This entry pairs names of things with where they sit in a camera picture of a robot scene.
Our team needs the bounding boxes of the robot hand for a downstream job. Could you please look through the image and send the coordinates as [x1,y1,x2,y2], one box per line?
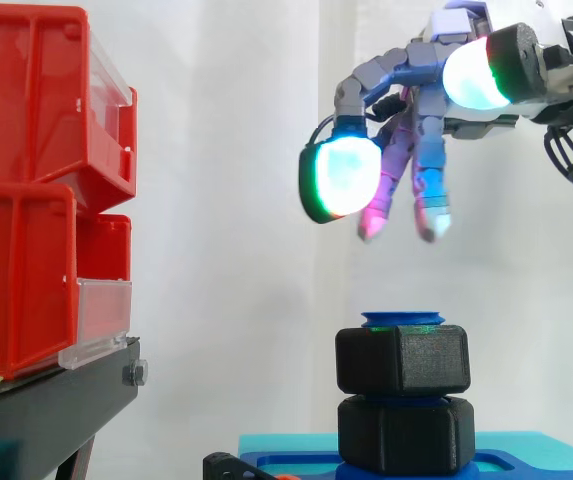
[298,0,573,245]

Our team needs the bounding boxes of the blue bolt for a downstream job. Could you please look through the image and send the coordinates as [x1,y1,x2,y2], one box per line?
[336,310,477,480]

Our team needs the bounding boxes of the large black nut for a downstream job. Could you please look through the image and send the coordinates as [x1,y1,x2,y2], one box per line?
[336,394,476,474]
[334,323,470,396]

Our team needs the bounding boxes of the turquoise plate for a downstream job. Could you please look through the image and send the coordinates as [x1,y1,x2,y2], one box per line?
[238,429,573,480]

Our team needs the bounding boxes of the blue plate with square hollows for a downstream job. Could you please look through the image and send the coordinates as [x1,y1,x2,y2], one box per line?
[239,449,573,480]

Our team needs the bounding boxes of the red storage bin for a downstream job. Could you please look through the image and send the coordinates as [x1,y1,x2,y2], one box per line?
[0,4,139,211]
[0,180,133,379]

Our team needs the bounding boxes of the black-and-orange clip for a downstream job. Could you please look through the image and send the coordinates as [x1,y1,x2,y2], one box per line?
[203,451,267,480]

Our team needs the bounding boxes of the black stand with green tape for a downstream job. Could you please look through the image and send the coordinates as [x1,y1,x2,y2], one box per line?
[0,335,150,480]

